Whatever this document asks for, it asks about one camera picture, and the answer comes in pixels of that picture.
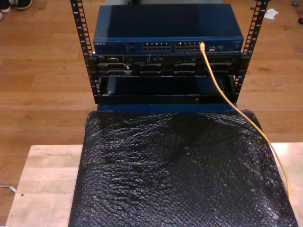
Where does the yellow network cable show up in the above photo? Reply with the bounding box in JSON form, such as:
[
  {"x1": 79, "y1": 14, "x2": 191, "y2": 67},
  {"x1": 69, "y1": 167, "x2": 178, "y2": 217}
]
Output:
[{"x1": 199, "y1": 42, "x2": 292, "y2": 201}]

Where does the black empty rack chassis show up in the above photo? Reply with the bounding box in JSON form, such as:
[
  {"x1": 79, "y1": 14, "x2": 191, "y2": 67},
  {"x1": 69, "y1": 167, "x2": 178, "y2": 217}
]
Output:
[{"x1": 98, "y1": 75, "x2": 239, "y2": 105}]

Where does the black rack server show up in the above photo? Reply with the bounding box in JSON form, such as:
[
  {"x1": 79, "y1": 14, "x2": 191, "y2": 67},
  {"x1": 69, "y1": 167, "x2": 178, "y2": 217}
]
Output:
[{"x1": 93, "y1": 54, "x2": 243, "y2": 78}]

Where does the black bubble wrap mat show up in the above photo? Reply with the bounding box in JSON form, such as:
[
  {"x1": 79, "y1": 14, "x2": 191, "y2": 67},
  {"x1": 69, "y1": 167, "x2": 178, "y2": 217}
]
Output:
[{"x1": 68, "y1": 110, "x2": 298, "y2": 227}]

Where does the crumpled white paper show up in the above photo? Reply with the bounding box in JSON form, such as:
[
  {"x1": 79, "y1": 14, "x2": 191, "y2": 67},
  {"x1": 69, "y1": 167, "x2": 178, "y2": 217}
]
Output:
[{"x1": 264, "y1": 9, "x2": 279, "y2": 21}]

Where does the person's dark shoe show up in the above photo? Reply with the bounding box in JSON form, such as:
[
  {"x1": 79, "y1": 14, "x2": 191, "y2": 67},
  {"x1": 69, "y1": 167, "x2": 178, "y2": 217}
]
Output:
[{"x1": 16, "y1": 0, "x2": 34, "y2": 10}]

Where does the blue rack base plate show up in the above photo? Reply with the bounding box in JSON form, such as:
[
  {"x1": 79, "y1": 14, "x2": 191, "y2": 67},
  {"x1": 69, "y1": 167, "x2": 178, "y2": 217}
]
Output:
[{"x1": 96, "y1": 103, "x2": 238, "y2": 114}]

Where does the black perforated rack post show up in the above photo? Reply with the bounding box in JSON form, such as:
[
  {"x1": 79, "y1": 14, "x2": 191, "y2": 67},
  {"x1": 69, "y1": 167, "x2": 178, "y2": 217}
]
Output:
[
  {"x1": 233, "y1": 0, "x2": 270, "y2": 105},
  {"x1": 70, "y1": 0, "x2": 101, "y2": 105}
]

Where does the blue network switch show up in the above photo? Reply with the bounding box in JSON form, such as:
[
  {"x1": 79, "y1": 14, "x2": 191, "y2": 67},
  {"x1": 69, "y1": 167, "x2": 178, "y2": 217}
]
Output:
[{"x1": 93, "y1": 4, "x2": 244, "y2": 55}]

